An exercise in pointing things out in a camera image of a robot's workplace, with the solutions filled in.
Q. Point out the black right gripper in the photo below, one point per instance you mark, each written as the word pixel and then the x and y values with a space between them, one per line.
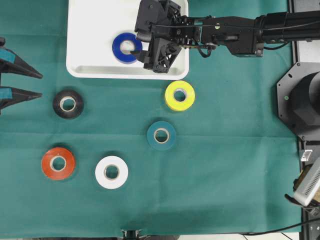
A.
pixel 160 24

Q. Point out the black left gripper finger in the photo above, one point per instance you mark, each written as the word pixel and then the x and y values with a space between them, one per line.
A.
pixel 11 96
pixel 11 63

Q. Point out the blue tape roll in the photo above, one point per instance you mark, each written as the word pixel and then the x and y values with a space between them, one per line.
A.
pixel 119 54

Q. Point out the yellow tape roll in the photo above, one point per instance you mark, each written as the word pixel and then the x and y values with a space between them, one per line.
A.
pixel 179 95

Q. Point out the black tape roll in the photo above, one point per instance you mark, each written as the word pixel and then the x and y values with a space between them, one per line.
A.
pixel 68 104

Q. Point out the teal tape roll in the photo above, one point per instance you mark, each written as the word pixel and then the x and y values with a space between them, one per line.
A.
pixel 161 135

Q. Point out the white tape roll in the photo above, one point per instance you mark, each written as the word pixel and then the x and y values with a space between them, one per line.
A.
pixel 111 172

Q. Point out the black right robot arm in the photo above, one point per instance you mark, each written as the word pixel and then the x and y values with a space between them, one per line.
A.
pixel 245 37

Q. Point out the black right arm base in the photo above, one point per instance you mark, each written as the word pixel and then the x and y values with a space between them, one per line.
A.
pixel 298 100

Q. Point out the red tape roll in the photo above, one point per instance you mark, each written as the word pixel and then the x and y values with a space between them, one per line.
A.
pixel 58 163

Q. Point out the white plastic tray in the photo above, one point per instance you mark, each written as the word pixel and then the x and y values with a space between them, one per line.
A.
pixel 92 27

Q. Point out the green table cloth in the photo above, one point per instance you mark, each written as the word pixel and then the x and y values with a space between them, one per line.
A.
pixel 232 163

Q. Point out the white perforated device box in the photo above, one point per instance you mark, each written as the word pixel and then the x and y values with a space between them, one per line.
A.
pixel 308 185

